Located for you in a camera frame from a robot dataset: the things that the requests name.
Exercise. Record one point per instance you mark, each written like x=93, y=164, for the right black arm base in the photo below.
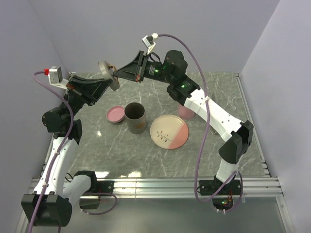
x=227, y=198

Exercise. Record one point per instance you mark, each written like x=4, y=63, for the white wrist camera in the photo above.
x=56, y=76
x=149, y=42

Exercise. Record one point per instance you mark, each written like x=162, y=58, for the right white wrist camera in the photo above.
x=149, y=42

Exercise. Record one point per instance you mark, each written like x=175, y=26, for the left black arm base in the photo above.
x=92, y=198

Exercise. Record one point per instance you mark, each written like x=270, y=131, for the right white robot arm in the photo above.
x=236, y=134

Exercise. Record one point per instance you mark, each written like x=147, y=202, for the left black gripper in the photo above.
x=94, y=89

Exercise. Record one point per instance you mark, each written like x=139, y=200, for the metal food tongs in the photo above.
x=213, y=97

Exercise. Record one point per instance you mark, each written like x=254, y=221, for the tall grey container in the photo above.
x=135, y=117

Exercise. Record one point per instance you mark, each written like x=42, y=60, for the pink and white plate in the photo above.
x=169, y=132

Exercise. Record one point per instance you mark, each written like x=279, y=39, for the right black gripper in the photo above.
x=133, y=71

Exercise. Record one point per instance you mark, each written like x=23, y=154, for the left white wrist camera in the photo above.
x=56, y=76

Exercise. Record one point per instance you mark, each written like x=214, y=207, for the aluminium frame rail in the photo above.
x=151, y=188

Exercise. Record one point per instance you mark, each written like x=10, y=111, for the pink lid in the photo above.
x=115, y=114

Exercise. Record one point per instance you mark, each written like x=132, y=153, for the tall pink container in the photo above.
x=185, y=113

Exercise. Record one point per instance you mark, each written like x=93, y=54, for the grey lid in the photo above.
x=107, y=72

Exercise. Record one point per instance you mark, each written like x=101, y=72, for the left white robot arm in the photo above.
x=52, y=200

